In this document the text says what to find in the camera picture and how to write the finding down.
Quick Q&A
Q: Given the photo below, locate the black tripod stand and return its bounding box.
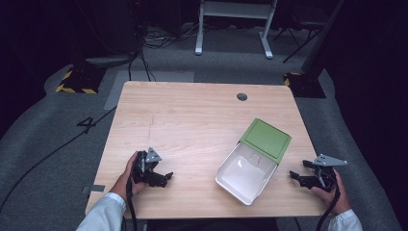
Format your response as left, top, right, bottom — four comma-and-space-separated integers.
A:
273, 20, 323, 64

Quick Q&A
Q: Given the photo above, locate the long black floor cable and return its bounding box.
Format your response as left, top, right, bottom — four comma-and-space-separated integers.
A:
0, 106, 117, 211

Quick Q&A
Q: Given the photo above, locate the bundle of floor cables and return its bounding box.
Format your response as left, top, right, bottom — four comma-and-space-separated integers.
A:
127, 23, 201, 83

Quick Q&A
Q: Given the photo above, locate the white metal desk frame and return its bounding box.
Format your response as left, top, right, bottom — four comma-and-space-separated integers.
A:
194, 0, 279, 61

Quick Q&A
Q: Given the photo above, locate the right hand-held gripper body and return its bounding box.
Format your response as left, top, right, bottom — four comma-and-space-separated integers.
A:
307, 153, 348, 193

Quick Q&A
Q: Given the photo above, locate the grey round stand foot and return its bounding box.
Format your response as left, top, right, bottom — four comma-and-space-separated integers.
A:
84, 53, 138, 69

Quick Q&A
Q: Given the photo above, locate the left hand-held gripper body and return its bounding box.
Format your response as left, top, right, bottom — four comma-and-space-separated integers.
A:
132, 146, 163, 186

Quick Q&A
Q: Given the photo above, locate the grey slanted metal pole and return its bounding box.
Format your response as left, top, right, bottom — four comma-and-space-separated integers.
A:
300, 0, 346, 75

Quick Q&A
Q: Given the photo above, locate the person's right hand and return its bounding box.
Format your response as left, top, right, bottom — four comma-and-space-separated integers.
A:
310, 167, 352, 216

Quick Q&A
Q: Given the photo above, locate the grey floor tape piece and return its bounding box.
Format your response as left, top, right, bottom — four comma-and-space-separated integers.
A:
81, 184, 107, 194

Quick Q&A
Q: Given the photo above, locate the black floor tape mark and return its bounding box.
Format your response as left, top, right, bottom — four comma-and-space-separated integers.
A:
76, 115, 97, 135

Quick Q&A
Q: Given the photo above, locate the white box with green lid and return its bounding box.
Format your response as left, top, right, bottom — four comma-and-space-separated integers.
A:
215, 117, 293, 207

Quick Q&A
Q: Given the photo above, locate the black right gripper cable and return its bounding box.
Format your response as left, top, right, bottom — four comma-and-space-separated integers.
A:
315, 187, 342, 231

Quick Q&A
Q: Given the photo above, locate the black yellow striped stand base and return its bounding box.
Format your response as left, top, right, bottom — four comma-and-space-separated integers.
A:
55, 64, 108, 95
283, 71, 327, 99

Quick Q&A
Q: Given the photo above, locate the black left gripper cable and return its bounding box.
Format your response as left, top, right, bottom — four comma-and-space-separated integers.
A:
125, 174, 140, 231

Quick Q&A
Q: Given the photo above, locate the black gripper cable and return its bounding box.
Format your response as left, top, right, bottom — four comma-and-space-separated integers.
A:
125, 174, 140, 231
315, 187, 342, 231

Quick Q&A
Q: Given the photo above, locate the person's left hand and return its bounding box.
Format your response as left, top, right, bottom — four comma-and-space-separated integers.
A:
110, 151, 149, 202

